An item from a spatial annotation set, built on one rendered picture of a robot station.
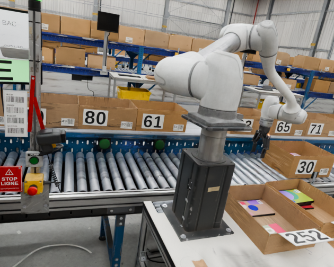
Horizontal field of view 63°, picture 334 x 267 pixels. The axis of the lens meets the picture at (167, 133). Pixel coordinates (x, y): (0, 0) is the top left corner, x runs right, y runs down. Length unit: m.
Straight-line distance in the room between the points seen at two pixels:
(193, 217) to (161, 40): 5.70
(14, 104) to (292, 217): 1.36
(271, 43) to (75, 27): 5.14
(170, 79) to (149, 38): 5.41
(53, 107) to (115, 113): 0.39
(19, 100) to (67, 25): 5.14
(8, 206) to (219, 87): 1.07
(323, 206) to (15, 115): 1.62
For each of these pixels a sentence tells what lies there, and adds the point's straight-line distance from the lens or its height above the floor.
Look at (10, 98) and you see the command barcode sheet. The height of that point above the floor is 1.21.
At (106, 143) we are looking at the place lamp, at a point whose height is 0.81.
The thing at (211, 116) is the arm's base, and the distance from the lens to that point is 1.07.
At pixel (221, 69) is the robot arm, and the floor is 1.45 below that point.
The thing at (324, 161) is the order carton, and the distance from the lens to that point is 2.26.
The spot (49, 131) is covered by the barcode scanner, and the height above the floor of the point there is 1.09.
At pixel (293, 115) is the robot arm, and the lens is 1.93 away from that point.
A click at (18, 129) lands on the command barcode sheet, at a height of 1.08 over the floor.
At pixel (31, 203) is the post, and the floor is 0.72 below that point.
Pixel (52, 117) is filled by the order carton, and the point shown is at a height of 0.96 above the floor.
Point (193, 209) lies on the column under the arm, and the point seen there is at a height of 0.87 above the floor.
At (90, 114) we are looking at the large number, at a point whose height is 0.99.
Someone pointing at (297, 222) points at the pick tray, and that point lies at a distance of 1.51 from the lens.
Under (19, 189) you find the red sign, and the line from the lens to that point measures 1.41.
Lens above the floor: 1.51
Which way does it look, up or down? 18 degrees down
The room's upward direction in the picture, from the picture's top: 9 degrees clockwise
